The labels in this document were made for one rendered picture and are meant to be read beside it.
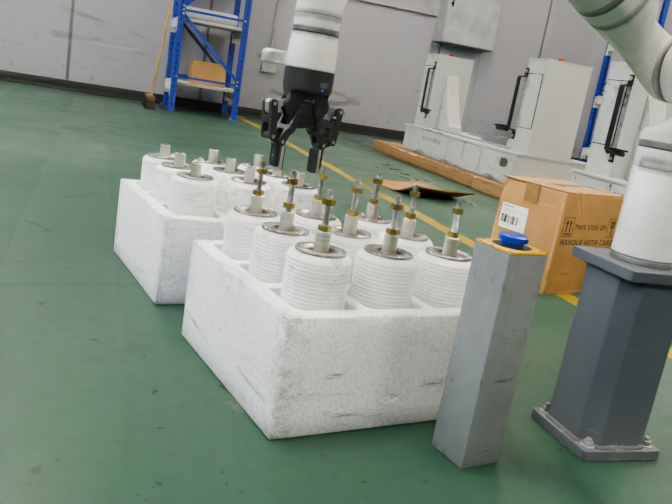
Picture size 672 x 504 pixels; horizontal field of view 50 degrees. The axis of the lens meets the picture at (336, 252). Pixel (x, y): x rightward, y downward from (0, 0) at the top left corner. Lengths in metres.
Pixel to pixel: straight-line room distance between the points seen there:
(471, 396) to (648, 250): 0.35
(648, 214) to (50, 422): 0.88
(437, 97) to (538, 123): 1.40
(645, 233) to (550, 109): 3.17
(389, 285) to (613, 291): 0.33
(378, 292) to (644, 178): 0.42
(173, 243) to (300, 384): 0.55
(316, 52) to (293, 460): 0.57
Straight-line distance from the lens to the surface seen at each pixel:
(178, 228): 1.45
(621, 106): 3.69
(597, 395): 1.18
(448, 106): 5.42
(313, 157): 1.13
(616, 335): 1.15
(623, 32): 1.04
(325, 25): 1.08
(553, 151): 4.34
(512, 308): 0.99
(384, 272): 1.05
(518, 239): 0.98
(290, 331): 0.96
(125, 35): 7.15
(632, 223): 1.15
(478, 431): 1.04
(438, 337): 1.11
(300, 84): 1.07
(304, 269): 0.99
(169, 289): 1.48
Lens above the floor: 0.49
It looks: 13 degrees down
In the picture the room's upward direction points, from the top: 10 degrees clockwise
